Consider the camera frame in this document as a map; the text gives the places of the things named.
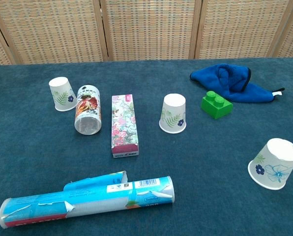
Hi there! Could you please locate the white floral paper cup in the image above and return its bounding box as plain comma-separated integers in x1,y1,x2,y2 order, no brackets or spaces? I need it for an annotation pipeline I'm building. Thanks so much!
158,93,187,134
48,77,78,112

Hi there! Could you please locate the white cup large blue flower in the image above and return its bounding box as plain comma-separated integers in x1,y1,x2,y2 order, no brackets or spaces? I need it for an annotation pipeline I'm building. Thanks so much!
247,138,293,190

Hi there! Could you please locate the pink floral carton box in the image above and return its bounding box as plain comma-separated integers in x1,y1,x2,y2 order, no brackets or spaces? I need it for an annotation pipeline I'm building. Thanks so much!
111,93,140,159

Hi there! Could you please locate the clear bottle with colourful label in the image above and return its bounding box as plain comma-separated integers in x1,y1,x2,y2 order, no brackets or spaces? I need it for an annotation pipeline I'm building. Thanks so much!
74,85,102,136

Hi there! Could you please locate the green toy building block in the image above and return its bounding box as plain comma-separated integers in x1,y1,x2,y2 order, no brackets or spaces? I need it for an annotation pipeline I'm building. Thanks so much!
201,90,234,120

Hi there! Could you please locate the blue microfiber cloth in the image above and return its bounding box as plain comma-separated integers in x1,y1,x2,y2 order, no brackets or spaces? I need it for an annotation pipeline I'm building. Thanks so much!
190,63,286,103

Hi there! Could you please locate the blue plastic wrap roll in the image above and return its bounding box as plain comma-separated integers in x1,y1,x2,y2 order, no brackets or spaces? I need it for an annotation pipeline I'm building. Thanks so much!
0,170,176,230

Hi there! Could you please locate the teal carpet table cover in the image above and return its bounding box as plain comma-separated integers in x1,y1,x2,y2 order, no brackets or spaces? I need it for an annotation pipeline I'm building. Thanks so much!
0,57,293,236

